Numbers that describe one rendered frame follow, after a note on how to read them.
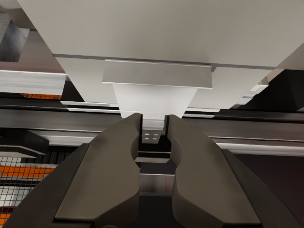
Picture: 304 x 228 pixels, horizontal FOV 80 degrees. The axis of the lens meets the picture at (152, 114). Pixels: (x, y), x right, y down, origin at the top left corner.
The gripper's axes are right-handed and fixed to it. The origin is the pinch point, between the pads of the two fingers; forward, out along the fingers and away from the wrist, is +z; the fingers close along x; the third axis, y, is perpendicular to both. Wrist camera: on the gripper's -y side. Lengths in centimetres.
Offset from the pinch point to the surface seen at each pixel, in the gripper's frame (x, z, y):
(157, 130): 1.5, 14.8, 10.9
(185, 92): 3.4, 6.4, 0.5
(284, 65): 24.9, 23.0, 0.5
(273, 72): 124, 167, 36
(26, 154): -27.8, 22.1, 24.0
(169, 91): 1.7, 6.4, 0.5
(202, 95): 5.4, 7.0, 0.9
